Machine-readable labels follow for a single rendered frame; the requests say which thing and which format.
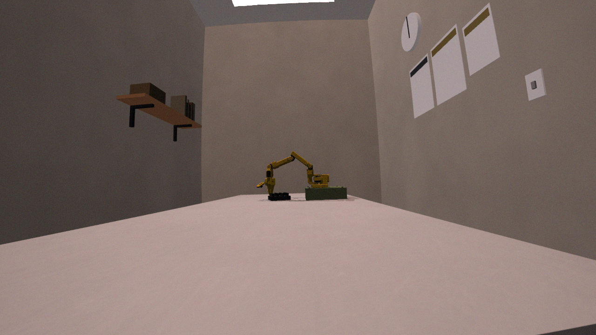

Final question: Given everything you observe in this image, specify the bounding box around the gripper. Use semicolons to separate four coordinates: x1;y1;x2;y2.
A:
256;178;275;195

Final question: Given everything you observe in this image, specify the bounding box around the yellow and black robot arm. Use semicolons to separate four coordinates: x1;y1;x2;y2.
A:
266;151;328;188

